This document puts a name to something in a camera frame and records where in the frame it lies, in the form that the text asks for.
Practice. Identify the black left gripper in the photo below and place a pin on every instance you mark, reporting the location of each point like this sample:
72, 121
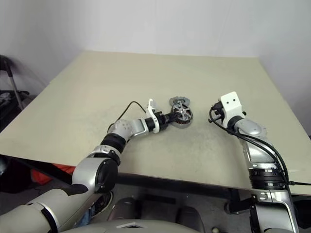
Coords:
163, 120

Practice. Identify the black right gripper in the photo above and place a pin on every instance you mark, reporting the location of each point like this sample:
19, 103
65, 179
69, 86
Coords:
218, 111

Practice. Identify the black spoked motor rotor cap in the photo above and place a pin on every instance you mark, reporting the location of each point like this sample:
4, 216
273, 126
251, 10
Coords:
182, 112

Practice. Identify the motor stator with copper windings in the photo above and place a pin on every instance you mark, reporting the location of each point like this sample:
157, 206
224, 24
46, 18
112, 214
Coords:
184, 123

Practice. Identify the grey toothed motor plate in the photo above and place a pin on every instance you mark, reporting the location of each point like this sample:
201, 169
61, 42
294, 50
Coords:
179, 100

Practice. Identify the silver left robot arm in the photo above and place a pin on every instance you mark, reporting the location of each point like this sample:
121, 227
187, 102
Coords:
92, 174

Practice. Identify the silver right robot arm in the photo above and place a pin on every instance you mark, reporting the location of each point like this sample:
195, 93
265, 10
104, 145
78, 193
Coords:
262, 155

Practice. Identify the dark rounded shape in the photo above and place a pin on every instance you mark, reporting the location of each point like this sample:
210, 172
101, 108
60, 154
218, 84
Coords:
124, 208
190, 216

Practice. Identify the dark sneaker shoe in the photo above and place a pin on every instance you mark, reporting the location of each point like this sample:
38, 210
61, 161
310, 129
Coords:
107, 200

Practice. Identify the grey robot torso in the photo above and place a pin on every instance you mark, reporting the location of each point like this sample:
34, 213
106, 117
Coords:
145, 224

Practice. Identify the blue jeans leg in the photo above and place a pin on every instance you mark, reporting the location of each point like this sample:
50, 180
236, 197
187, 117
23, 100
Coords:
87, 216

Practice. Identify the red object under table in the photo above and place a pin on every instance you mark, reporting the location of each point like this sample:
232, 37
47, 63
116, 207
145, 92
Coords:
40, 177

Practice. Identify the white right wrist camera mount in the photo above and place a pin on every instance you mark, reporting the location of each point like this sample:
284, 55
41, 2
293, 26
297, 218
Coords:
232, 102

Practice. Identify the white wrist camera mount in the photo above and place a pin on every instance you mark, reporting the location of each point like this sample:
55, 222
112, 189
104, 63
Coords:
232, 102
153, 114

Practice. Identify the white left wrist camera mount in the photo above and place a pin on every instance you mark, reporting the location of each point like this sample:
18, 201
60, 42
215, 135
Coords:
153, 114

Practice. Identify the black metal table frame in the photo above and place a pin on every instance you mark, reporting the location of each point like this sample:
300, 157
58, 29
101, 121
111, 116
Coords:
170, 184

